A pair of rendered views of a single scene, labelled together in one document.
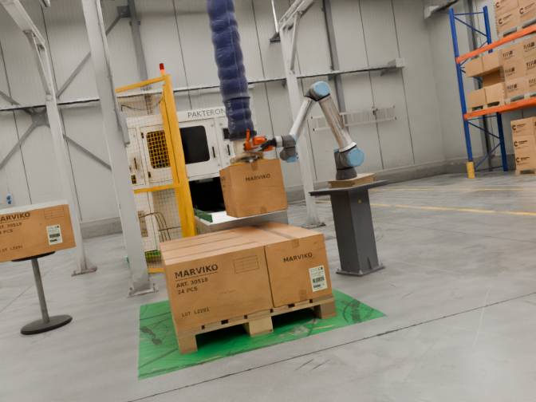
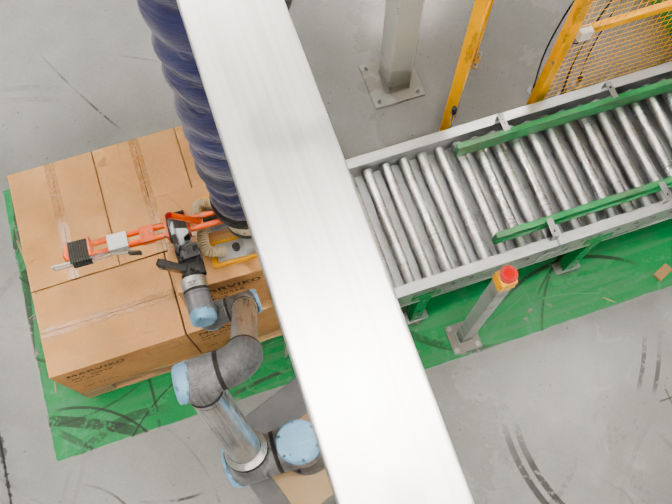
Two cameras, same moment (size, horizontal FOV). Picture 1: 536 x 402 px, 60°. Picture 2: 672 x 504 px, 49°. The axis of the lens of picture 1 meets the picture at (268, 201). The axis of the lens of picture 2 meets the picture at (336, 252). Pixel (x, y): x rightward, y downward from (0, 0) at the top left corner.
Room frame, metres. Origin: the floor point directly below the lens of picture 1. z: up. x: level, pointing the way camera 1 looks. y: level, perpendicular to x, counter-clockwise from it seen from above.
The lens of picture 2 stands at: (4.09, -0.93, 3.64)
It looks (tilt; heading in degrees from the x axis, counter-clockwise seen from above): 70 degrees down; 86
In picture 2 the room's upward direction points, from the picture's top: straight up
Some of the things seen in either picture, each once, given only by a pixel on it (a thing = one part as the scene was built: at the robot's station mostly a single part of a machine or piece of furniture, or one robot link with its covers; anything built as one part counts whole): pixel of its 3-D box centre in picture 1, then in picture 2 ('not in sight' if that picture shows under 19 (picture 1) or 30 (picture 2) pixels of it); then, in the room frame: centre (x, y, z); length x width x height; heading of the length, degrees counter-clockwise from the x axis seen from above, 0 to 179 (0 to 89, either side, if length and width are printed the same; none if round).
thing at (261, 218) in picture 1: (248, 220); not in sight; (4.11, 0.20, 0.58); 0.70 x 0.03 x 0.06; 105
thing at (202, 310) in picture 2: (288, 140); (200, 306); (3.67, -0.23, 1.20); 0.12 x 0.09 x 0.10; 104
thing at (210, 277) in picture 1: (234, 265); (167, 247); (3.37, 0.32, 0.34); 1.20 x 1.00 x 0.40; 15
